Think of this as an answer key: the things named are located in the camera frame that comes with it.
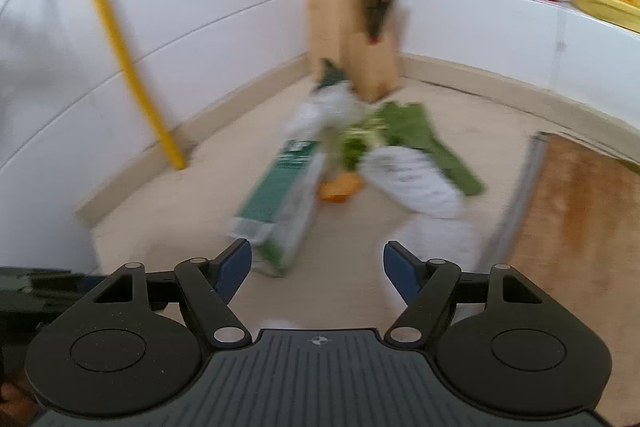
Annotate yellow pipe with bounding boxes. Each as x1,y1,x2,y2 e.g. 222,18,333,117
70,0,187,170

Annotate orange peel piece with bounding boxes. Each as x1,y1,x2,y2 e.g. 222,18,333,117
317,172,362,202

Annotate leafy vegetable stalk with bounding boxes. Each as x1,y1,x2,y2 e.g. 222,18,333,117
340,117,388,170

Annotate wooden cutting board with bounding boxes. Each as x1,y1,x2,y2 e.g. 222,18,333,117
492,134,640,427

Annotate wooden knife block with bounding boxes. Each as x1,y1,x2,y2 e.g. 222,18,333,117
305,0,408,102

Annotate black scissors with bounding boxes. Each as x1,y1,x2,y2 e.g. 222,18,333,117
367,0,401,44

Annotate metal sink rim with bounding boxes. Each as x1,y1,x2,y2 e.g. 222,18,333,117
475,131,551,275

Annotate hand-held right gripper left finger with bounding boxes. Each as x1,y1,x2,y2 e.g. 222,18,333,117
75,238,252,350

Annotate clear plastic wrap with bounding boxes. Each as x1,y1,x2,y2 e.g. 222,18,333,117
282,82,373,142

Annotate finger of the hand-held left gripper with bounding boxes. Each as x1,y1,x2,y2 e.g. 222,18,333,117
0,266,108,297

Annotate green and white carton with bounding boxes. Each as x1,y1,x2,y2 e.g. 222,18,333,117
225,138,328,277

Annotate person's left hand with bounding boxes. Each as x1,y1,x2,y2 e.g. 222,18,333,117
0,381,38,427

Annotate small dark green leaf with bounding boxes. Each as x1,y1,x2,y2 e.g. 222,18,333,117
315,59,348,90

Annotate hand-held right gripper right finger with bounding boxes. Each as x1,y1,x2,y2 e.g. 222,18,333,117
382,241,571,350

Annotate large green leaf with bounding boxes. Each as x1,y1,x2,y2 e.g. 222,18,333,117
380,102,486,198

